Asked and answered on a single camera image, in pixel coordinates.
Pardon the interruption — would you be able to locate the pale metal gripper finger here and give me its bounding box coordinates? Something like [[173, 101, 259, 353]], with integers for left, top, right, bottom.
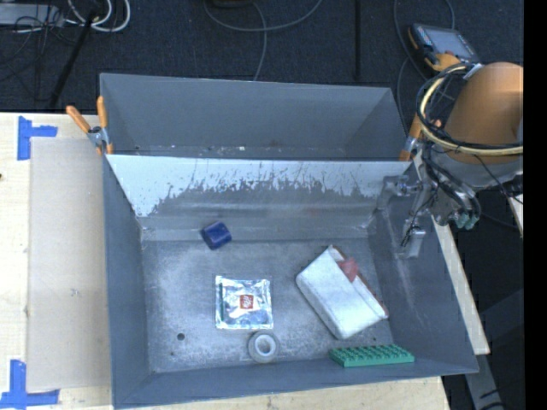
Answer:
[[374, 174, 422, 212], [398, 226, 427, 260]]

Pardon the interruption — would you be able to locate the dark blue cube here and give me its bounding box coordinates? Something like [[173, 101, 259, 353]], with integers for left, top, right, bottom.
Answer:
[[200, 220, 233, 251]]

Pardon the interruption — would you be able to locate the green studded flat block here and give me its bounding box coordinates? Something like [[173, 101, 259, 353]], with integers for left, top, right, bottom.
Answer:
[[328, 343, 416, 369]]

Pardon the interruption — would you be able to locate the pale flat board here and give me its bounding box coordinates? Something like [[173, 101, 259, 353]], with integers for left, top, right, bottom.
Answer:
[[24, 137, 113, 395]]

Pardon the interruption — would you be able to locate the grey tape ring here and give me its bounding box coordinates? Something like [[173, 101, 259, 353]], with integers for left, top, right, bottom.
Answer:
[[247, 330, 281, 365]]

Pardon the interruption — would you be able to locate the silver foil packet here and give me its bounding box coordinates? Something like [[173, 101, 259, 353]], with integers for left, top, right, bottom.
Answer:
[[214, 274, 275, 331]]

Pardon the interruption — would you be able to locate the small red wedge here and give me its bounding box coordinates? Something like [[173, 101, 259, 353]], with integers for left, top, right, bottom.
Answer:
[[336, 256, 360, 284]]

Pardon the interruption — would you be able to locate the grey metal bin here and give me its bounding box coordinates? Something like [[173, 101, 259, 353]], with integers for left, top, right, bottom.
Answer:
[[98, 73, 480, 409]]

